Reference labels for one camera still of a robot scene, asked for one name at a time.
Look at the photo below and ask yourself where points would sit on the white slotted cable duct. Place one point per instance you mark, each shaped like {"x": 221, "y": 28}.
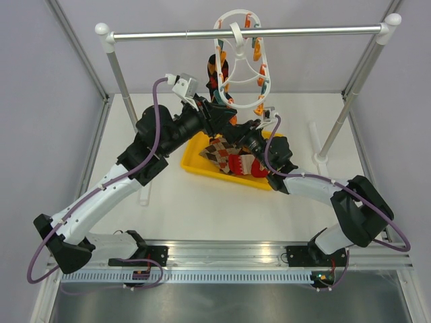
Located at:
{"x": 183, "y": 276}

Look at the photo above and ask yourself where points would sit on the silver clothes rail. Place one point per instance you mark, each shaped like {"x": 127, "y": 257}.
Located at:
{"x": 382, "y": 34}

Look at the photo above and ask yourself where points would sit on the white sock hanger frame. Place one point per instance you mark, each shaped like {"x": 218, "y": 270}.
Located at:
{"x": 249, "y": 82}

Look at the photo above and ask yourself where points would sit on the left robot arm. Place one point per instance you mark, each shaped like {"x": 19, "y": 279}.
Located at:
{"x": 67, "y": 235}

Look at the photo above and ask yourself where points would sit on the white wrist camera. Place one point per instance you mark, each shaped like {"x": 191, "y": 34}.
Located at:
{"x": 185, "y": 87}
{"x": 270, "y": 116}

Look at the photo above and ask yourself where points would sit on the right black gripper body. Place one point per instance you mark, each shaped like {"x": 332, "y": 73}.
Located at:
{"x": 248, "y": 136}

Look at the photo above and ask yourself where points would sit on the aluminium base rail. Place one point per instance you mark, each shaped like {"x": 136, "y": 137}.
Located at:
{"x": 259, "y": 255}

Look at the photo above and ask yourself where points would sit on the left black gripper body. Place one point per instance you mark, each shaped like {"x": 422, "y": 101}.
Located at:
{"x": 205, "y": 114}

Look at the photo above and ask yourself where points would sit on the brown argyle sock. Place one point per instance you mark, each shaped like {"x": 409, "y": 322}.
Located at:
{"x": 218, "y": 152}

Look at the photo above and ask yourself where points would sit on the dark argyle sock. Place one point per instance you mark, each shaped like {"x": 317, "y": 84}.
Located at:
{"x": 212, "y": 72}

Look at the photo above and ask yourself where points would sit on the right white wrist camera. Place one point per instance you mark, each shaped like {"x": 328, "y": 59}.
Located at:
{"x": 270, "y": 116}

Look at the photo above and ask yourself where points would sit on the red sock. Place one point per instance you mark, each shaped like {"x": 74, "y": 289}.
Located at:
{"x": 246, "y": 164}

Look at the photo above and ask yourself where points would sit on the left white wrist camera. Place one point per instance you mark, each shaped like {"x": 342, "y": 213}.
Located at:
{"x": 185, "y": 87}

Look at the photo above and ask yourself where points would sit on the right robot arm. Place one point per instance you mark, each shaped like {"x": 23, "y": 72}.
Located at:
{"x": 360, "y": 210}

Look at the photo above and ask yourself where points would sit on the yellow plastic tray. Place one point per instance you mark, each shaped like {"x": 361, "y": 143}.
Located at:
{"x": 193, "y": 163}

